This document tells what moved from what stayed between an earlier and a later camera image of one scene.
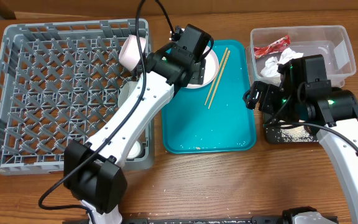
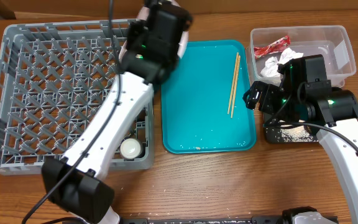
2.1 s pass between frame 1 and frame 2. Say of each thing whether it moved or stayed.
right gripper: stayed
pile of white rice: stayed
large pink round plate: moved
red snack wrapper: stayed
